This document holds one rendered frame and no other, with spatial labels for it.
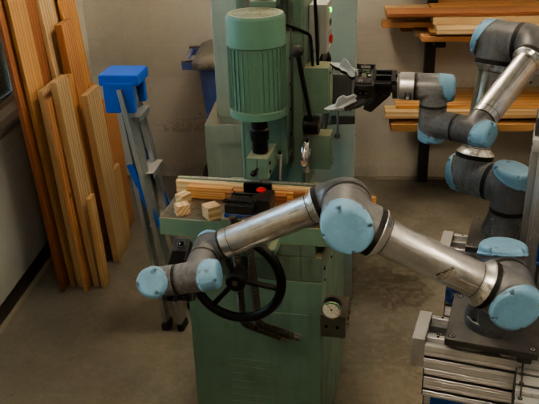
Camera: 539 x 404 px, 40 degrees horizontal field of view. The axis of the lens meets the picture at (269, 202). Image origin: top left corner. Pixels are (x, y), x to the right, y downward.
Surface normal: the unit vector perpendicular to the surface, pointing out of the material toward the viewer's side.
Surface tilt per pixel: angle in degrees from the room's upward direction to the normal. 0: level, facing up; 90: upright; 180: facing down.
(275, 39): 90
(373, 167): 90
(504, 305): 93
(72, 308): 0
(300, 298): 90
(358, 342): 0
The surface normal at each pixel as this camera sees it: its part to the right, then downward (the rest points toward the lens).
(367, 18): -0.07, 0.43
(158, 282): -0.21, -0.08
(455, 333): -0.03, -0.90
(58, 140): 0.99, -0.03
